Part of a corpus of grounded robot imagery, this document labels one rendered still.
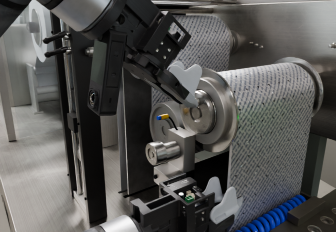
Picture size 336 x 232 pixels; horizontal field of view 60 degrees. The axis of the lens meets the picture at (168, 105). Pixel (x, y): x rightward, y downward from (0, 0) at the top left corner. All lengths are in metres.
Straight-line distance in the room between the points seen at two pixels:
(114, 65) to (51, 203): 0.63
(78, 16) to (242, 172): 0.36
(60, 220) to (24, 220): 0.09
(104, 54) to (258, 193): 0.39
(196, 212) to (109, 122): 0.81
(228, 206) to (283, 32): 0.46
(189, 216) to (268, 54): 0.51
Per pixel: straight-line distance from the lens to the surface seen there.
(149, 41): 0.38
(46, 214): 0.89
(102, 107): 0.38
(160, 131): 0.64
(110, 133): 1.21
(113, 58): 0.37
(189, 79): 0.44
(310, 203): 0.68
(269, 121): 0.55
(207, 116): 0.48
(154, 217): 0.42
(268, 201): 0.64
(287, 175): 0.67
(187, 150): 0.53
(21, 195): 1.00
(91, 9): 0.34
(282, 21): 0.79
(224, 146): 0.49
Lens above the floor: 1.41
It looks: 17 degrees down
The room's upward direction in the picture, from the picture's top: straight up
